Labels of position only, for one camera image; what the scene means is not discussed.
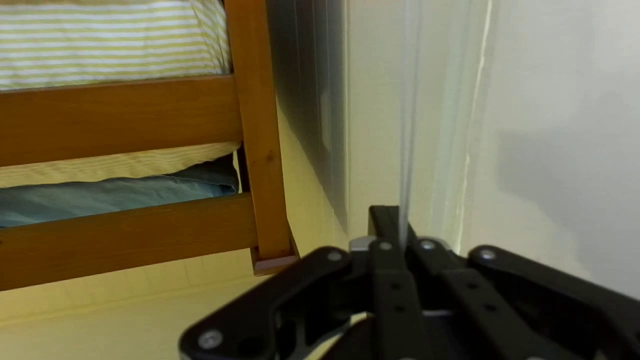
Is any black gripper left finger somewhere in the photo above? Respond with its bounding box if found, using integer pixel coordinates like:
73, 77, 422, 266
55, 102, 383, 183
179, 203, 432, 360

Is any pale yellow bed sheet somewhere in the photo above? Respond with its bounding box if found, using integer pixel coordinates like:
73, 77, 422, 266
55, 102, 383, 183
0, 140, 243, 191

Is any white window frame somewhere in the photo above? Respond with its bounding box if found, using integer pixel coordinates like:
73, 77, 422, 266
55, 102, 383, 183
267, 0, 352, 232

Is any striped cream mattress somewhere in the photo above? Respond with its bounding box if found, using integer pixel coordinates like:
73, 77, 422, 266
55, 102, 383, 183
0, 0, 233, 94

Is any cream fabric roman shade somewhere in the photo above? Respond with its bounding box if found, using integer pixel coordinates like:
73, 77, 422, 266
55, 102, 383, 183
458, 0, 640, 300

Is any wooden bunk bed frame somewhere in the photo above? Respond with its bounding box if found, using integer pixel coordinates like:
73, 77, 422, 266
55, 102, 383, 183
0, 0, 300, 293

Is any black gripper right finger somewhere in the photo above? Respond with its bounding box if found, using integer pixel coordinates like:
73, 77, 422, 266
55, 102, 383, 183
398, 222, 640, 360

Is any blue bed sheet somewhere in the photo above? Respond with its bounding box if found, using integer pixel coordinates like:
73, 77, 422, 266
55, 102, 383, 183
0, 157, 240, 229

